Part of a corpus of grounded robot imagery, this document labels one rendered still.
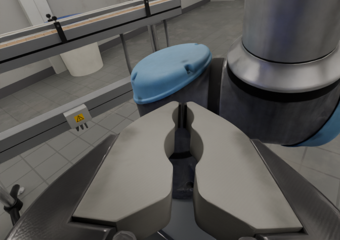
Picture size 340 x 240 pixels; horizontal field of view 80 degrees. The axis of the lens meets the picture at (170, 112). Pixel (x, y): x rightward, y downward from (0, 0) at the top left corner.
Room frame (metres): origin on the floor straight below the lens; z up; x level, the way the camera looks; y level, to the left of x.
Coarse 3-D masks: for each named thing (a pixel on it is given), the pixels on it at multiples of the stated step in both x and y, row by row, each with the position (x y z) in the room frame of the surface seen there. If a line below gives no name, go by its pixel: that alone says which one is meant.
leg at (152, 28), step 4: (152, 24) 1.30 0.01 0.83; (148, 28) 1.33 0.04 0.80; (152, 28) 1.32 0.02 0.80; (152, 32) 1.32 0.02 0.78; (156, 32) 1.34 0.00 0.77; (152, 36) 1.32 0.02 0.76; (156, 36) 1.33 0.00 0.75; (152, 40) 1.32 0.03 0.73; (156, 40) 1.33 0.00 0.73; (152, 44) 1.33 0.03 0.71; (156, 44) 1.32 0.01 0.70; (152, 48) 1.33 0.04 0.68; (156, 48) 1.32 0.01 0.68
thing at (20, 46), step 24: (144, 0) 1.25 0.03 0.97; (168, 0) 1.37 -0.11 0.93; (48, 24) 1.03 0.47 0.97; (72, 24) 1.15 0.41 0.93; (96, 24) 1.11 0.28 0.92; (120, 24) 1.17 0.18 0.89; (144, 24) 1.25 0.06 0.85; (0, 48) 0.90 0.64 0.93; (24, 48) 0.93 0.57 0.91; (48, 48) 0.98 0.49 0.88; (72, 48) 1.03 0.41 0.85; (0, 72) 0.87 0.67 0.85
